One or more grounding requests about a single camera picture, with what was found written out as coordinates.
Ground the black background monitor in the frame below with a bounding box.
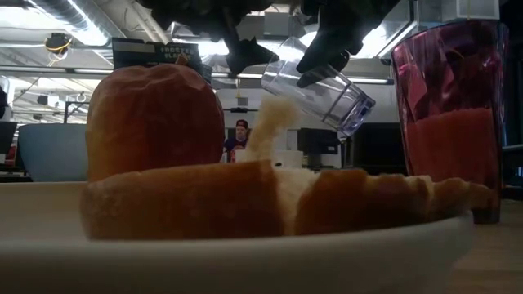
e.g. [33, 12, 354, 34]
[297, 127, 341, 157]

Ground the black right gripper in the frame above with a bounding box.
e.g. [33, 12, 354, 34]
[138, 0, 295, 75]

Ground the long ceiling light tube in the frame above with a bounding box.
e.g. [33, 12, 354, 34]
[210, 73, 396, 86]

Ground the pale banana piece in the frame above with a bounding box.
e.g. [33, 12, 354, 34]
[244, 96, 302, 163]

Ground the blue cereal bowl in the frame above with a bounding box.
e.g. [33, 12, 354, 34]
[16, 122, 89, 183]

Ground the yellow ceiling cord reel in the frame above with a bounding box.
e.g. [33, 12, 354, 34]
[43, 32, 74, 56]

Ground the red apple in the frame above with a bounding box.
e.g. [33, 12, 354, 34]
[85, 55, 226, 183]

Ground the pink tumbler with juice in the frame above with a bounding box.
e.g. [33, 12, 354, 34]
[390, 19, 511, 225]

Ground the clear drinking glass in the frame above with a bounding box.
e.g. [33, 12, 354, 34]
[260, 35, 377, 139]

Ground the black metal stand pole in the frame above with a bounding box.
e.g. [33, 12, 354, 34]
[506, 0, 523, 189]

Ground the white plate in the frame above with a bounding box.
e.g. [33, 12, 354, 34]
[0, 181, 475, 294]

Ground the silver ventilation duct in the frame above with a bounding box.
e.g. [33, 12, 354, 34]
[30, 0, 111, 47]

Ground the person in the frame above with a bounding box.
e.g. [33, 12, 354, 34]
[222, 118, 251, 163]

